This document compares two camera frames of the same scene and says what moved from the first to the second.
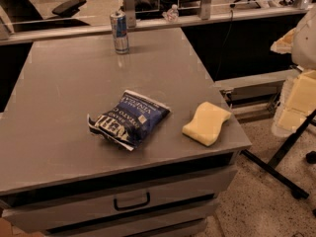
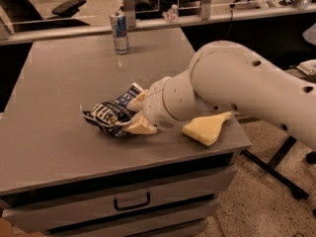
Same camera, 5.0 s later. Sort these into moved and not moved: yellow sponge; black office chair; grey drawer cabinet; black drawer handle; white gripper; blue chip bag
Moved: blue chip bag; white gripper
Not moved: grey drawer cabinet; black office chair; yellow sponge; black drawer handle
